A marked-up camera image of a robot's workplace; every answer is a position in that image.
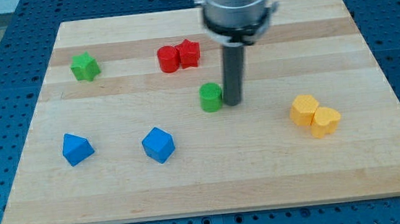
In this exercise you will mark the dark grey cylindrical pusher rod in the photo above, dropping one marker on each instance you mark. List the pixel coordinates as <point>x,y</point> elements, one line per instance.
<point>233,64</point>

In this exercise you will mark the green cylinder block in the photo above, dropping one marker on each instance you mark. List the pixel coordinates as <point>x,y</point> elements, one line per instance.
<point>210,97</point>

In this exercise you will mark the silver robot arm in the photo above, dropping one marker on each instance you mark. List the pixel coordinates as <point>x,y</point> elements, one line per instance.
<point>235,24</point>

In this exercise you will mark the red star block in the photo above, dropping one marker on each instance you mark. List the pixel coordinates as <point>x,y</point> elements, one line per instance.
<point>189,53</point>

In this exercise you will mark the green star block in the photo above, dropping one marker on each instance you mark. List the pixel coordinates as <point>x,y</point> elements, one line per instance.
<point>84,67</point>

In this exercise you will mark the red cylinder block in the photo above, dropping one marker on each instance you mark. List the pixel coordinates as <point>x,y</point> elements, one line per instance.
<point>168,59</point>

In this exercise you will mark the yellow hexagon block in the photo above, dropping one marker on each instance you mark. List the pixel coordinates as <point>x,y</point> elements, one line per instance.
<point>303,109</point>

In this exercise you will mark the yellow heart block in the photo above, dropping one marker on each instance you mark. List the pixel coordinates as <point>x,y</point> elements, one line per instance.
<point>325,121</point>

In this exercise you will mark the blue cube block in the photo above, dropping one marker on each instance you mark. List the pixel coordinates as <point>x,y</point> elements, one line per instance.
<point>159,145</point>

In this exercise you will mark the wooden board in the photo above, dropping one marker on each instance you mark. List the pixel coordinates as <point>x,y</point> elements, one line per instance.
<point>247,157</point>

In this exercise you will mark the blue triangle block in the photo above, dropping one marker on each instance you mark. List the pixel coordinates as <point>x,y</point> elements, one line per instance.
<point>76,149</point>

